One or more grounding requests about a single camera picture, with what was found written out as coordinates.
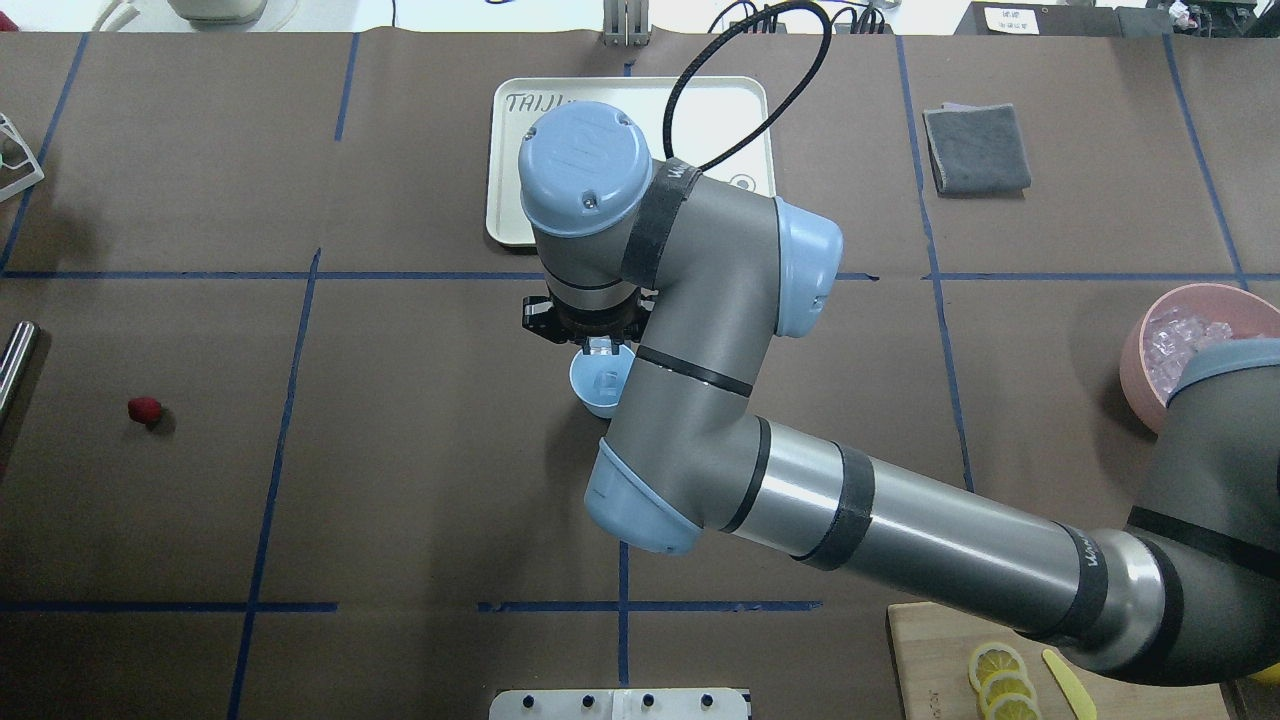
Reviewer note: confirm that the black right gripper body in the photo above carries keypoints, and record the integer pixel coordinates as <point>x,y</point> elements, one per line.
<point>541,319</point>

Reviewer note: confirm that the clear ice cube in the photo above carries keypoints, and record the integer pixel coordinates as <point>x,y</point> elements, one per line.
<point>600,347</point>

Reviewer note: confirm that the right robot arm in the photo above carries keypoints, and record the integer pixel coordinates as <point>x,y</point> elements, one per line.
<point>702,276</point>

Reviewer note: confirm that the light blue plastic cup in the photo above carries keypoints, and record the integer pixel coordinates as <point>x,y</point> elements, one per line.
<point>599,383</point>

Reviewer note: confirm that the pile of clear ice cubes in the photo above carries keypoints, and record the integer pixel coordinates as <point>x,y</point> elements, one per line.
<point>1173,338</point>

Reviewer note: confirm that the cream bear serving tray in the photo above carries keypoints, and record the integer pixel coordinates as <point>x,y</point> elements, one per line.
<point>712,114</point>

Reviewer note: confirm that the grey folded cloth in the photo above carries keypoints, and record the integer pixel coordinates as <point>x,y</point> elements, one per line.
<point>976,150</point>

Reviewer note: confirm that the bamboo cutting board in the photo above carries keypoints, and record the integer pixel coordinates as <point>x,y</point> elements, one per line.
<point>932,646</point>

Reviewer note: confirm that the red strawberry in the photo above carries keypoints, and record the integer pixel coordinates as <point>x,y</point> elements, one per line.
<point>145,410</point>

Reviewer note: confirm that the lemon slices row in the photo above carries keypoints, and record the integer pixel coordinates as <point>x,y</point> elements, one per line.
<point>999,678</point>

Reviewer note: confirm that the pink bowl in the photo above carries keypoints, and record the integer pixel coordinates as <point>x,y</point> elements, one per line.
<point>1251,317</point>

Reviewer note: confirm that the yellow plastic knife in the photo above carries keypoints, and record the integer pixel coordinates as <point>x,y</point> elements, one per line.
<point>1071,686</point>

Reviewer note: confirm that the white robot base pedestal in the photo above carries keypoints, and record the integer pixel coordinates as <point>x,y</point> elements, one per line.
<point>623,703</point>

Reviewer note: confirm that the white wire cup rack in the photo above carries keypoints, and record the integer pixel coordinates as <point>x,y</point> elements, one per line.
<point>20,168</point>

